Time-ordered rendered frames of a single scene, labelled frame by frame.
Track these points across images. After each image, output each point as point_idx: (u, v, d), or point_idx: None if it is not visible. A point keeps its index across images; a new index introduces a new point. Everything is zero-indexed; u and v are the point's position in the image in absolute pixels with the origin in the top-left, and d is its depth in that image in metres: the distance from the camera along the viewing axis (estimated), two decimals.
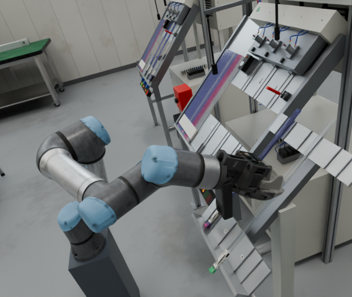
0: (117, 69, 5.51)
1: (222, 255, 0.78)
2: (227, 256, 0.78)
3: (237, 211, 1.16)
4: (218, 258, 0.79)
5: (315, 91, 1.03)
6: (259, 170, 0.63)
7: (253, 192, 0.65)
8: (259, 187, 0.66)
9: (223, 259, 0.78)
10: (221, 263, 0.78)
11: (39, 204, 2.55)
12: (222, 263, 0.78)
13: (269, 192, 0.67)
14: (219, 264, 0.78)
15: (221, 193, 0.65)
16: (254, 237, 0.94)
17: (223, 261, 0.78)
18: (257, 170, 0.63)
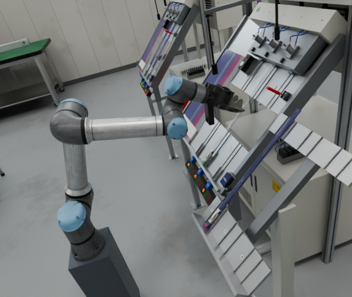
0: (117, 69, 5.51)
1: (209, 152, 1.30)
2: (212, 152, 1.30)
3: (237, 211, 1.16)
4: (207, 155, 1.31)
5: (315, 91, 1.03)
6: (227, 93, 1.15)
7: (225, 106, 1.17)
8: (229, 105, 1.18)
9: (209, 155, 1.30)
10: (209, 158, 1.31)
11: (39, 204, 2.55)
12: (209, 157, 1.31)
13: (234, 108, 1.19)
14: (207, 158, 1.31)
15: (207, 107, 1.17)
16: (254, 237, 0.94)
17: (210, 157, 1.30)
18: (227, 93, 1.15)
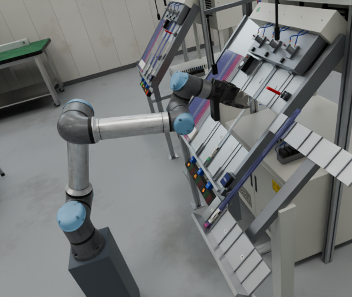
0: (117, 69, 5.51)
1: (214, 149, 1.30)
2: (217, 149, 1.30)
3: (237, 211, 1.16)
4: (212, 151, 1.31)
5: (315, 91, 1.03)
6: (233, 89, 1.15)
7: (230, 102, 1.17)
8: (234, 101, 1.18)
9: (214, 151, 1.30)
10: (214, 154, 1.30)
11: (39, 204, 2.55)
12: (214, 154, 1.30)
13: (240, 104, 1.18)
14: (212, 155, 1.30)
15: (213, 103, 1.17)
16: (254, 237, 0.94)
17: (215, 153, 1.30)
18: (232, 89, 1.15)
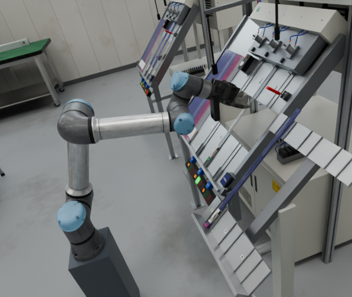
0: (117, 69, 5.51)
1: (214, 149, 1.30)
2: (217, 149, 1.30)
3: (237, 211, 1.16)
4: (212, 151, 1.31)
5: (315, 91, 1.03)
6: (233, 89, 1.15)
7: (231, 102, 1.17)
8: (234, 101, 1.18)
9: (215, 151, 1.30)
10: (214, 154, 1.30)
11: (39, 204, 2.55)
12: (214, 154, 1.30)
13: (240, 104, 1.18)
14: (212, 155, 1.30)
15: (213, 103, 1.17)
16: (254, 237, 0.94)
17: (215, 153, 1.30)
18: (232, 89, 1.15)
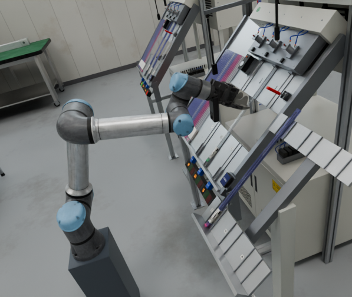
0: (117, 69, 5.51)
1: (214, 150, 1.30)
2: (217, 149, 1.30)
3: (237, 211, 1.16)
4: (211, 152, 1.31)
5: (315, 91, 1.03)
6: (233, 91, 1.15)
7: (230, 104, 1.17)
8: (234, 102, 1.18)
9: (214, 152, 1.30)
10: (213, 155, 1.31)
11: (39, 204, 2.55)
12: (214, 155, 1.31)
13: (240, 105, 1.18)
14: (211, 156, 1.31)
15: (212, 104, 1.17)
16: (254, 237, 0.94)
17: (214, 154, 1.30)
18: (232, 90, 1.15)
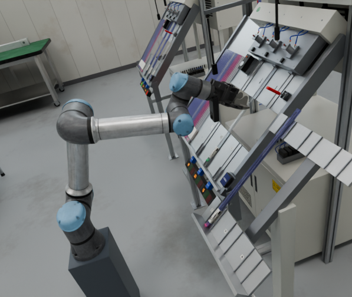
0: (117, 69, 5.51)
1: (214, 150, 1.30)
2: (217, 149, 1.30)
3: (237, 211, 1.16)
4: (211, 152, 1.31)
5: (315, 91, 1.03)
6: (233, 90, 1.15)
7: (230, 104, 1.17)
8: (234, 101, 1.18)
9: (214, 152, 1.30)
10: (213, 155, 1.31)
11: (39, 204, 2.55)
12: (214, 155, 1.31)
13: (239, 105, 1.19)
14: (211, 155, 1.31)
15: (212, 104, 1.17)
16: (254, 237, 0.94)
17: (214, 154, 1.30)
18: (232, 90, 1.15)
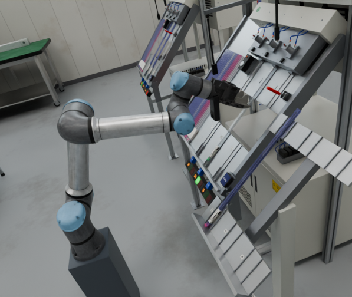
0: (117, 69, 5.51)
1: (214, 149, 1.30)
2: (217, 149, 1.30)
3: (237, 211, 1.16)
4: (212, 151, 1.31)
5: (315, 91, 1.03)
6: (233, 89, 1.15)
7: (231, 102, 1.17)
8: (234, 101, 1.18)
9: (214, 151, 1.30)
10: (214, 154, 1.31)
11: (39, 204, 2.55)
12: (214, 154, 1.31)
13: (240, 104, 1.18)
14: (212, 155, 1.30)
15: (213, 103, 1.17)
16: (254, 237, 0.94)
17: (215, 152, 1.30)
18: (232, 89, 1.15)
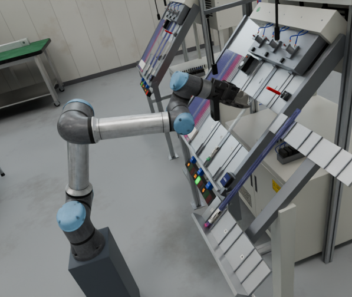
0: (117, 69, 5.51)
1: (214, 149, 1.30)
2: (217, 148, 1.30)
3: (237, 211, 1.16)
4: (211, 151, 1.31)
5: (315, 91, 1.03)
6: (233, 89, 1.15)
7: (230, 102, 1.17)
8: (234, 101, 1.18)
9: (214, 151, 1.30)
10: (214, 154, 1.30)
11: (39, 204, 2.55)
12: (214, 154, 1.31)
13: (240, 104, 1.18)
14: (211, 155, 1.30)
15: (213, 102, 1.17)
16: (254, 237, 0.94)
17: (215, 152, 1.30)
18: (232, 89, 1.15)
